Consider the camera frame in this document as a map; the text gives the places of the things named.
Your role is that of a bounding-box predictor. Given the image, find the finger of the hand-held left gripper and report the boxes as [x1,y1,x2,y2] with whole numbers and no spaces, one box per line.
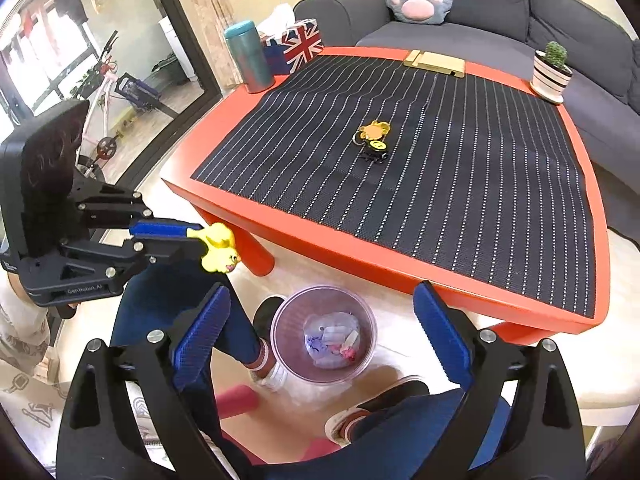
[57,236,213,283]
[74,185,203,241]

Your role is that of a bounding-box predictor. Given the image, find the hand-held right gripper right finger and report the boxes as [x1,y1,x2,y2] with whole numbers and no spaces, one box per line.
[412,280,586,480]

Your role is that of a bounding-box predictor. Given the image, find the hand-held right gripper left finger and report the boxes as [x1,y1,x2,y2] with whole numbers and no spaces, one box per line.
[56,282,238,480]

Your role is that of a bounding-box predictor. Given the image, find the yellow toy figure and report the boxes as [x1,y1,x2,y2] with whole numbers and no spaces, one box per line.
[187,223,243,275]

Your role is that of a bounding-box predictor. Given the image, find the translucent purple trash bin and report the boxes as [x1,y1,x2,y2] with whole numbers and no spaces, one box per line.
[270,285,378,387]

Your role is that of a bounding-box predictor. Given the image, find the person's left forearm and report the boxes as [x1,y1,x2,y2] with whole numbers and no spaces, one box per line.
[0,275,68,441]

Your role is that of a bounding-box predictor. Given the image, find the person's left leg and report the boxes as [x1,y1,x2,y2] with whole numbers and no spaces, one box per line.
[110,260,268,368]

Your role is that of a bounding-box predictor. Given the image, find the person's leg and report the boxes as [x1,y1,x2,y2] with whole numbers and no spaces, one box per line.
[345,387,513,480]
[110,260,268,368]

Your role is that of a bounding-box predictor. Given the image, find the pink stool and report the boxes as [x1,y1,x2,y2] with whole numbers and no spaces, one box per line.
[216,385,346,466]

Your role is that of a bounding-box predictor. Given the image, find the person's left black shoe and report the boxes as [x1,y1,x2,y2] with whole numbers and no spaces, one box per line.
[250,295,290,393]

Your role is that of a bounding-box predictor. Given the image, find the person's black shoe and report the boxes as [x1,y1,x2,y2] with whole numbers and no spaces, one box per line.
[324,379,430,445]
[250,295,290,393]

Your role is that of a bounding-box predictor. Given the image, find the white pink bicycle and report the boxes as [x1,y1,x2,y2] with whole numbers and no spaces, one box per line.
[75,30,181,181]

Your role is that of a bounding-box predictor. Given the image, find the person's right black shoe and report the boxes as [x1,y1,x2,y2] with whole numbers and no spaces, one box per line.
[324,379,430,445]

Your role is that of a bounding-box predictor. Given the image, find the person's right leg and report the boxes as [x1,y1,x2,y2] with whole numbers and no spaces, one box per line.
[345,387,513,480]

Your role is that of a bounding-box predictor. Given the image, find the red table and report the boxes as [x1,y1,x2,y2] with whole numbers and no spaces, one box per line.
[160,46,612,347]

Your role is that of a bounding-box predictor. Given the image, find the crumpled clear plastic bag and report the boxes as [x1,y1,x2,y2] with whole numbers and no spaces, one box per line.
[303,311,362,370]

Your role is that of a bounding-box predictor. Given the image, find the black striped table mat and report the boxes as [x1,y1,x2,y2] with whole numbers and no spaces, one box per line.
[190,56,598,318]

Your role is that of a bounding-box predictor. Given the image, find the glass sliding door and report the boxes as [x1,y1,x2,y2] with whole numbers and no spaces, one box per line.
[0,0,223,196]

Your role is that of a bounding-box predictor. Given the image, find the teal tumbler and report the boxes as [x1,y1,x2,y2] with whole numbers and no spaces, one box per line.
[223,20,275,94]

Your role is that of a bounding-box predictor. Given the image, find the flag print tissue box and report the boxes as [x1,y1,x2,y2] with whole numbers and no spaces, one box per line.
[257,2,326,77]

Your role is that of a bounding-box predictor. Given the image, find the beige patterned curtain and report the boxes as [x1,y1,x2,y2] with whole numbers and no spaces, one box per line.
[180,0,236,96]

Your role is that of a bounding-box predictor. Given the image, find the wooden phone stand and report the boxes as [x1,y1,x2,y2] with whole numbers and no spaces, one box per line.
[403,49,467,79]

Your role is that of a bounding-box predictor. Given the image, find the potted cactus in striped pot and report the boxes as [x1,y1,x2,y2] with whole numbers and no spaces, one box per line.
[529,41,574,106]

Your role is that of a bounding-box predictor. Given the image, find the grey pink paw cushion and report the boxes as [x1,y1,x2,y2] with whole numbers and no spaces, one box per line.
[384,0,453,26]

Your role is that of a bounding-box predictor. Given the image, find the orange keychain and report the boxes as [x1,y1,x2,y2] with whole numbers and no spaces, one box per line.
[354,120,392,162]

